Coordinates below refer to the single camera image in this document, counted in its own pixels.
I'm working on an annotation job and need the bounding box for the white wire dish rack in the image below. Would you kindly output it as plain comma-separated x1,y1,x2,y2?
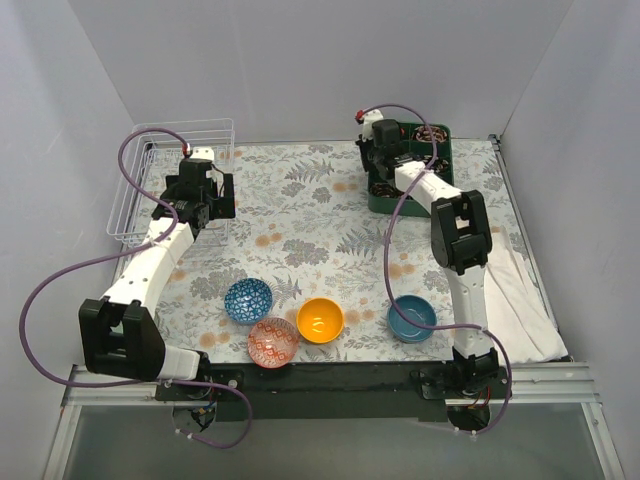
107,118,237,247

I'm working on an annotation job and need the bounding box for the green compartment tray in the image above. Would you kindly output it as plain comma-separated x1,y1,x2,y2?
367,122,454,215

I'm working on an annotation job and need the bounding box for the dark blue bowl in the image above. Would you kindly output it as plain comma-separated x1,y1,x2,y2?
387,295,437,344

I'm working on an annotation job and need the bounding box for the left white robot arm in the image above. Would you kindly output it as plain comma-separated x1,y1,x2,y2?
79,147,235,400

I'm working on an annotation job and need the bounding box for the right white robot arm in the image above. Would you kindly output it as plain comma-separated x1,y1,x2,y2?
356,109,504,398

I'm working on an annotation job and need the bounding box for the blue patterned bowl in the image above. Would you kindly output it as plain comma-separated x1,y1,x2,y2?
224,278,273,326

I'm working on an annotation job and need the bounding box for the floral table mat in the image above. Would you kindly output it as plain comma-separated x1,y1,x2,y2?
99,137,531,365

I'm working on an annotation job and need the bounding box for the red patterned bowl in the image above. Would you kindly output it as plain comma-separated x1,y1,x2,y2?
248,317,300,369

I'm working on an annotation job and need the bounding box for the yellow bowl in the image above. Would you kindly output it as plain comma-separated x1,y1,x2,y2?
296,297,345,344

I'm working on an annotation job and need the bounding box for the white cloth towel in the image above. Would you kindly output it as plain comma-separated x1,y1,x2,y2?
484,227,568,365

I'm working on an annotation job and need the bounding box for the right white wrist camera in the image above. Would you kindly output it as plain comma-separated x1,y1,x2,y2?
354,108,384,142

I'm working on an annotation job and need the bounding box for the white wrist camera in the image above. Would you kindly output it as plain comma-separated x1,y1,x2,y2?
183,145,216,162
354,108,384,142

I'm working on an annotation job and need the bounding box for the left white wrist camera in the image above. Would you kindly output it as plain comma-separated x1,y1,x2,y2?
183,145,216,162

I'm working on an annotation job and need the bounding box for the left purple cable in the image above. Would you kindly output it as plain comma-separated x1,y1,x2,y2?
18,128,254,449

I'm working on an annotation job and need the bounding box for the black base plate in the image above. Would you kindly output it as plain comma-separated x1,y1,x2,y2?
153,357,512,424

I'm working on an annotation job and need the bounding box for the aluminium frame rail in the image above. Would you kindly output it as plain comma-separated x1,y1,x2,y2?
62,362,601,407

